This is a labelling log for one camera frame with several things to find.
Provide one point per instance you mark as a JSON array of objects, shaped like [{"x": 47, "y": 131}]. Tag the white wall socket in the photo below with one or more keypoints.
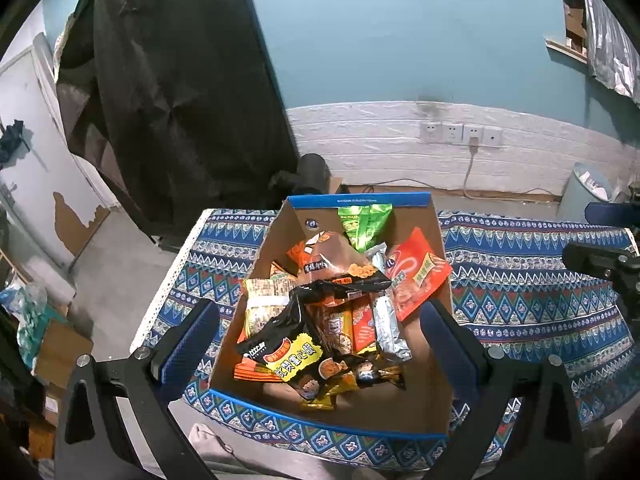
[
  {"x": 472, "y": 131},
  {"x": 452, "y": 133},
  {"x": 493, "y": 137},
  {"x": 430, "y": 131}
]

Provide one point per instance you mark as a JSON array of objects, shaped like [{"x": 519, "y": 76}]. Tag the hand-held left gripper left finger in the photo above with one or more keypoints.
[{"x": 192, "y": 345}]

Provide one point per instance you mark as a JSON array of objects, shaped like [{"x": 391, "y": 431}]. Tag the orange snack bag green label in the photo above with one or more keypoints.
[{"x": 265, "y": 305}]

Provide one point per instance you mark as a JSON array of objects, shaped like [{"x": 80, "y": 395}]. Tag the silver foil snack packet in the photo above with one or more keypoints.
[{"x": 391, "y": 332}]

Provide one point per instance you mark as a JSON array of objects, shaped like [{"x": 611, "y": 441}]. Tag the black cloth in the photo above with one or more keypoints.
[{"x": 175, "y": 100}]

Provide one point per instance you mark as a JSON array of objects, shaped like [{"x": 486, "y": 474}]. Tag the clear plastic bag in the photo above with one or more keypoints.
[{"x": 27, "y": 315}]

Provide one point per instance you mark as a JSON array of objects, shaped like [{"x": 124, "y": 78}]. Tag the blue patterned tablecloth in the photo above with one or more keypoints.
[{"x": 525, "y": 300}]

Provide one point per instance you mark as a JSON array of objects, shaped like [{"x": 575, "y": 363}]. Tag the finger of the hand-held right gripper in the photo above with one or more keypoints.
[
  {"x": 597, "y": 259},
  {"x": 615, "y": 213}
]

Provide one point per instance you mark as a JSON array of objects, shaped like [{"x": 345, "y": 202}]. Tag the orange snack bag black end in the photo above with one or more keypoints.
[{"x": 330, "y": 260}]

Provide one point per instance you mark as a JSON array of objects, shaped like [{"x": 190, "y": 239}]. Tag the wooden window ledge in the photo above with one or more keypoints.
[{"x": 565, "y": 50}]

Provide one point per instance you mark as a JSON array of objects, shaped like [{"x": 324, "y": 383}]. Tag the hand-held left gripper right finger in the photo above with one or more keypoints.
[{"x": 445, "y": 345}]

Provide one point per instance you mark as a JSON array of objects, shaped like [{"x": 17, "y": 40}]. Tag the black snack bag yellow label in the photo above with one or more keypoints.
[{"x": 285, "y": 347}]

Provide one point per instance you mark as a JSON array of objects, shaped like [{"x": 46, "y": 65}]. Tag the white peeling door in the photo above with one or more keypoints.
[{"x": 55, "y": 170}]

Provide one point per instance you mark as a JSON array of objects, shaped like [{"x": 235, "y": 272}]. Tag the pale blue trash bin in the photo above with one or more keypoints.
[{"x": 582, "y": 195}]

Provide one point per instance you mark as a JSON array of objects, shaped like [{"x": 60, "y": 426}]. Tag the brown cardboard box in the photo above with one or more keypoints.
[{"x": 62, "y": 352}]

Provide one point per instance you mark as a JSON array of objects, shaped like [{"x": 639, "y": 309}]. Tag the silver foil curtain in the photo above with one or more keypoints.
[{"x": 612, "y": 45}]

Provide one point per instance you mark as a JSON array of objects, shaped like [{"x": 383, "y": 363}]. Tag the black cylindrical device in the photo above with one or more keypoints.
[{"x": 310, "y": 172}]

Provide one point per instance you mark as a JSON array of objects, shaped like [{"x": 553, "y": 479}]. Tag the cardboard box blue outside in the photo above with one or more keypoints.
[{"x": 430, "y": 390}]

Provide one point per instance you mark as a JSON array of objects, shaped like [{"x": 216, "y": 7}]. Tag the dark cloth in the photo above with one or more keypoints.
[{"x": 12, "y": 142}]

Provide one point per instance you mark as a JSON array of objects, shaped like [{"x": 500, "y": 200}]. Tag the orange-red snack packet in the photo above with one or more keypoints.
[{"x": 417, "y": 275}]

